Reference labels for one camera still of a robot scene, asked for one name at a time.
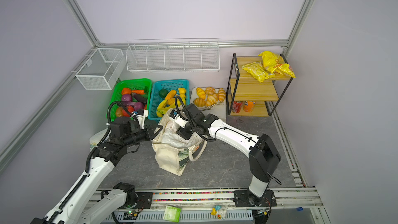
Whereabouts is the small white mesh basket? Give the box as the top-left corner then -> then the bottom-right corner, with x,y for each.
75,48 -> 126,91

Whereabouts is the white bread tray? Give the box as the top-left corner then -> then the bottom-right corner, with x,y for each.
190,87 -> 227,121

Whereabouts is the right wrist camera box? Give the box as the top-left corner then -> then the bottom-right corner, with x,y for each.
174,115 -> 188,128

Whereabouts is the yellow toy figure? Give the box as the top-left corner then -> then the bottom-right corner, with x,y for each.
211,205 -> 227,219

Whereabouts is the orange carrot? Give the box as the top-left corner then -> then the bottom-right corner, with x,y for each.
131,90 -> 145,95

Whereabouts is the white plastic grocery bag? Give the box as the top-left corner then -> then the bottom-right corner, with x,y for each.
158,116 -> 203,148

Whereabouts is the yellow chip bag left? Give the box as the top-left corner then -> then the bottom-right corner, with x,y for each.
241,62 -> 275,83

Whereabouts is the cream canvas tote bag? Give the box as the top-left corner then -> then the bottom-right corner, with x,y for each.
152,110 -> 207,176

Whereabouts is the yellow chip bag right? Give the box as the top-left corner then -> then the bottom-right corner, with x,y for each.
258,51 -> 296,78

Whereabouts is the croissant far left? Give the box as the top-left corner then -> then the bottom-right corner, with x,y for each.
196,87 -> 206,100

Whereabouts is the croissant front left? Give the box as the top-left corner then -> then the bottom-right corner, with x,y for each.
193,97 -> 206,108

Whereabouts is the teal plastic basket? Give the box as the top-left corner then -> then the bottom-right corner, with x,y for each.
148,79 -> 190,121

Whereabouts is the croissant top middle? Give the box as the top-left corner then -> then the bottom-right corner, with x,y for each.
205,87 -> 216,95

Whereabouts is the orange red tomato back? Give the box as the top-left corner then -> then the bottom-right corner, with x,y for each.
121,88 -> 132,95

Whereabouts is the yellow lemon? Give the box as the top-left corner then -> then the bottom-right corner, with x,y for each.
178,88 -> 187,94

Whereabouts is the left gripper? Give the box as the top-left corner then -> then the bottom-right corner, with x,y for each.
123,124 -> 163,147

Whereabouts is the red soda can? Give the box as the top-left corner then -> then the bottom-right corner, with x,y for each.
231,101 -> 243,114

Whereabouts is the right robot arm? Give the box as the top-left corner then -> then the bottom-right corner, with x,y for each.
170,96 -> 282,208

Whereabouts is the green plastic basket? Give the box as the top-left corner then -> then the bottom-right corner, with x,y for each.
110,78 -> 152,113

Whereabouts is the dark purple eggplant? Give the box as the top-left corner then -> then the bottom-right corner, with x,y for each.
131,93 -> 148,105

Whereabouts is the long white wire basket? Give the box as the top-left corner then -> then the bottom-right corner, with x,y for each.
126,38 -> 220,72

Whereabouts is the yellow chip bag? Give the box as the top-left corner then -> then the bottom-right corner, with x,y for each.
258,51 -> 296,78
241,62 -> 275,83

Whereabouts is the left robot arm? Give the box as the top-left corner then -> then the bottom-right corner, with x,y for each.
31,101 -> 163,224

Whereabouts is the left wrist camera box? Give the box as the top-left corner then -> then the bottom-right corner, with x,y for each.
135,109 -> 149,129

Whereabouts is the green avocado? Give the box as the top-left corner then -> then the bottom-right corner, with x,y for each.
159,89 -> 169,99

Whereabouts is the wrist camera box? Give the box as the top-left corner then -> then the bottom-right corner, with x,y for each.
174,115 -> 188,128
135,109 -> 149,129

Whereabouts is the purple onion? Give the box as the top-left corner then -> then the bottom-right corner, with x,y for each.
121,94 -> 132,102

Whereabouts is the orange soda can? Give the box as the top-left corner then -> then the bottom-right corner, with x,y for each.
244,101 -> 256,113

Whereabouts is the banana bunch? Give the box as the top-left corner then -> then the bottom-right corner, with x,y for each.
156,98 -> 176,117

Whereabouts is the green small box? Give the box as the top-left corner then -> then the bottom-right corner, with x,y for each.
163,205 -> 181,223

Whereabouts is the black wooden shelf rack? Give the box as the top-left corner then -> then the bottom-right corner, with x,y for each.
227,54 -> 293,117

